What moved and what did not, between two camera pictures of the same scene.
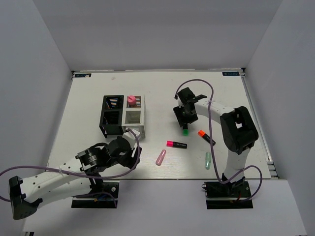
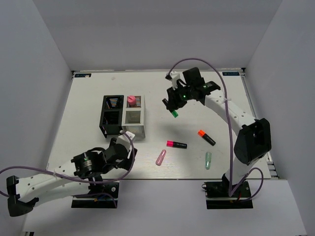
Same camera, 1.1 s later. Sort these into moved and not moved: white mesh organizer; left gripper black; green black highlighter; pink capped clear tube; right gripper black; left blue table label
Moved: right gripper black; green black highlighter
Not moved: white mesh organizer; left blue table label; pink capped clear tube; left gripper black
